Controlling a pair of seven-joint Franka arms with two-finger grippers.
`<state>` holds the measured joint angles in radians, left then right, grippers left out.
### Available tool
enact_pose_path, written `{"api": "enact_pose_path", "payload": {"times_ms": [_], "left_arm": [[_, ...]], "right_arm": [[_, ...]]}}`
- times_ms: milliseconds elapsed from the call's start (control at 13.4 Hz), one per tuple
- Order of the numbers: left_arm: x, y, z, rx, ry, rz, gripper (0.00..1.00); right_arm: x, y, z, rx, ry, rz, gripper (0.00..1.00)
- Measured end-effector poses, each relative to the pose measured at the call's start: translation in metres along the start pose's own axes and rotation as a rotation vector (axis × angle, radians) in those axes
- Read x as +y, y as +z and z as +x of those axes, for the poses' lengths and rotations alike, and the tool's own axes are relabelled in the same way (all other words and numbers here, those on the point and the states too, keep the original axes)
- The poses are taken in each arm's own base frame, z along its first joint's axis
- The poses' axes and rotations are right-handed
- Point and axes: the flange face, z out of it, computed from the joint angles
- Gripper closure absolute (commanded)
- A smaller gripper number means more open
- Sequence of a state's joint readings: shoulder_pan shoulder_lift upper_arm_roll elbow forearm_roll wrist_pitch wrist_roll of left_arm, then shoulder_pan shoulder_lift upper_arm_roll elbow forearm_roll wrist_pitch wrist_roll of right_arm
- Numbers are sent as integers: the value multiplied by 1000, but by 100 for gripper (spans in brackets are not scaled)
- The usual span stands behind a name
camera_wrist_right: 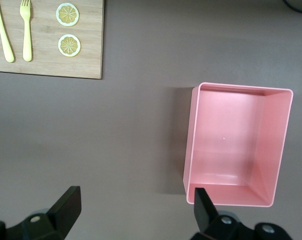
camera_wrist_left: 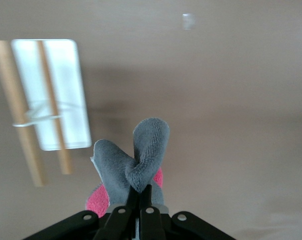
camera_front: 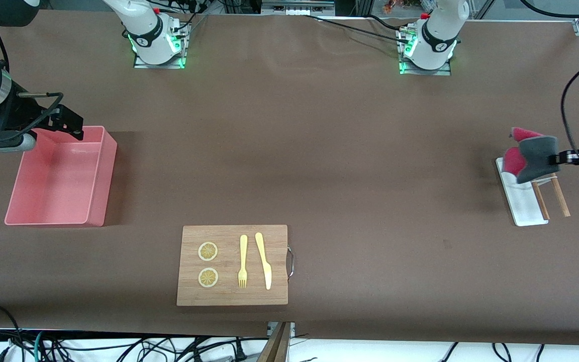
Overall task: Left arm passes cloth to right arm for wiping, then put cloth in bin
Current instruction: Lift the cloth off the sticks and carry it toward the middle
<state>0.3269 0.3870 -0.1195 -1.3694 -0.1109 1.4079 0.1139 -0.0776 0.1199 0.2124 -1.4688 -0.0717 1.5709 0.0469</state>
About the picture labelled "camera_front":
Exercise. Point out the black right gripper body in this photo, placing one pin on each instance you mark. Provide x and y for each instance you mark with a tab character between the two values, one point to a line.
15	111

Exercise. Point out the white rubber band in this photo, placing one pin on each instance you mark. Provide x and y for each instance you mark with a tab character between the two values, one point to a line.
548	178

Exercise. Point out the red and grey cloth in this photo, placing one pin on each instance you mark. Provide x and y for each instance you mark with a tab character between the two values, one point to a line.
536	156

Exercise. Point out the bamboo cutting board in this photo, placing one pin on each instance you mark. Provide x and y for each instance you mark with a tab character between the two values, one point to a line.
229	296

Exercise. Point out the black power plug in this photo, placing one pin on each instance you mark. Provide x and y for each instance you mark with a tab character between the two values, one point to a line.
239	354

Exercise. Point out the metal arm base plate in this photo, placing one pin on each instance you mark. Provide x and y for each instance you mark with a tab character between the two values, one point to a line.
445	72
181	50

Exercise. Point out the yellow plastic knife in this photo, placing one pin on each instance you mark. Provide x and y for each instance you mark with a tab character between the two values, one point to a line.
264	261

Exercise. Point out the white rectangular tray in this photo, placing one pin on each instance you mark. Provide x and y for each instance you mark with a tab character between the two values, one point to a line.
523	206

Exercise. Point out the toy lemon slice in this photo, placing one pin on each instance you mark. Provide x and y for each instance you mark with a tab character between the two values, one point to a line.
207	251
208	277

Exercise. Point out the pink plastic bin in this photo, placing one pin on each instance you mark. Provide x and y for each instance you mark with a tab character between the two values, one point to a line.
58	186

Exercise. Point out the yellow plastic fork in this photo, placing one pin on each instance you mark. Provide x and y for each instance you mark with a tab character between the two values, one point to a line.
243	251

